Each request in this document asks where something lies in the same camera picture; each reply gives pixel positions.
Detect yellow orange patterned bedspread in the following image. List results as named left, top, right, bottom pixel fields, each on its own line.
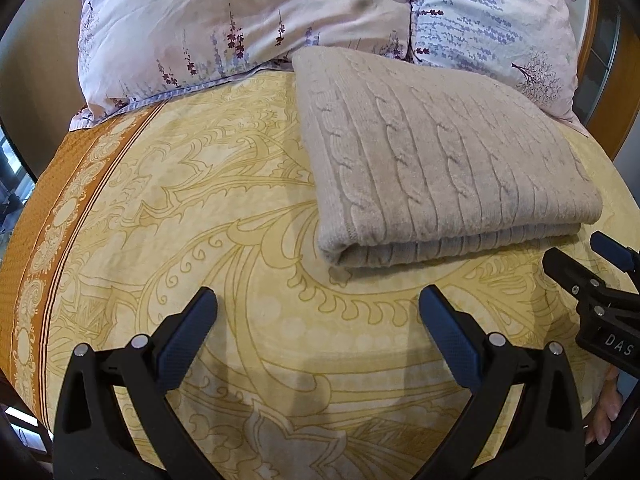
left=1, top=72, right=606, bottom=479

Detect person's right hand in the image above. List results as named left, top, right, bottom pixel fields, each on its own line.
left=584, top=365, right=623, bottom=444

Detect beige cable knit sweater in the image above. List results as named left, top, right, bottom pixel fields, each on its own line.
left=292, top=47, right=603, bottom=268

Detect wooden headboard shelf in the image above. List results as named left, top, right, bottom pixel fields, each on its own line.
left=567, top=0, right=639, bottom=158

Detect floral pillow blue side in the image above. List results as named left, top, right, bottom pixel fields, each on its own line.
left=409, top=0, right=587, bottom=133

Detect floral pink pillow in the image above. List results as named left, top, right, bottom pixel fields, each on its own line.
left=70, top=0, right=412, bottom=130

